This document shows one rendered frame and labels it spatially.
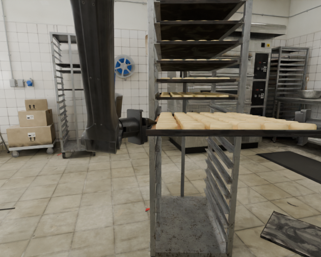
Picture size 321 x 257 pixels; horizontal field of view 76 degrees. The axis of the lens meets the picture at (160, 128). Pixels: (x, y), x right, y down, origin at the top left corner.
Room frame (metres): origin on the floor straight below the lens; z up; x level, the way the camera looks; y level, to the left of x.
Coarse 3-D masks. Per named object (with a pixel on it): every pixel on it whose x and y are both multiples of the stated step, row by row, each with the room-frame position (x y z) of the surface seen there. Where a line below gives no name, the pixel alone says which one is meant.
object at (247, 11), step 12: (252, 0) 1.04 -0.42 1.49; (240, 48) 1.06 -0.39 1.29; (240, 72) 1.04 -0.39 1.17; (240, 84) 1.04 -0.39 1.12; (240, 96) 1.04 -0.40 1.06; (240, 108) 1.04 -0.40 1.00; (240, 144) 1.04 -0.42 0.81; (228, 216) 1.06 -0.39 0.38; (228, 228) 1.04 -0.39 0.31; (228, 240) 1.04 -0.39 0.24; (228, 252) 1.04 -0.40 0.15
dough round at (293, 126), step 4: (292, 124) 0.46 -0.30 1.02; (296, 124) 0.45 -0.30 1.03; (300, 124) 0.45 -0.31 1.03; (304, 124) 0.44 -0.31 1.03; (308, 124) 0.44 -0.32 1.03; (312, 124) 0.44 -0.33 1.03; (292, 128) 0.46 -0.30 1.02; (296, 128) 0.45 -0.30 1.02; (300, 128) 0.44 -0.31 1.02; (304, 128) 0.44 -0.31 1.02; (308, 128) 0.44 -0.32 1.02; (312, 128) 0.44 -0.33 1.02
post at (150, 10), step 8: (152, 0) 1.05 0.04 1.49; (152, 8) 1.05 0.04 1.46; (152, 16) 1.05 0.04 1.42; (152, 24) 1.05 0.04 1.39; (152, 32) 1.05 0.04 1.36; (152, 40) 1.05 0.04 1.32; (152, 48) 1.05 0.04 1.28; (152, 56) 1.05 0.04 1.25; (152, 64) 1.05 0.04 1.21; (152, 72) 1.05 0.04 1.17; (152, 80) 1.05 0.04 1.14; (152, 88) 1.05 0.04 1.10; (152, 96) 1.05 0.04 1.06; (152, 104) 1.05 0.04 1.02; (152, 112) 1.05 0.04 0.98; (152, 136) 1.05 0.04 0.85; (152, 144) 1.05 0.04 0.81; (152, 152) 1.05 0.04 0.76; (152, 160) 1.05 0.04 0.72; (152, 168) 1.05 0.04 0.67; (152, 176) 1.05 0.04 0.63; (152, 184) 1.05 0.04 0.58; (152, 192) 1.05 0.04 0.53; (152, 200) 1.05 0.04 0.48; (152, 208) 1.05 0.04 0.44; (152, 216) 1.05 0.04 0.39; (152, 224) 1.05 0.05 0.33; (152, 232) 1.05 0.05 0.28; (152, 240) 1.05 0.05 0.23; (152, 248) 1.05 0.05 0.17
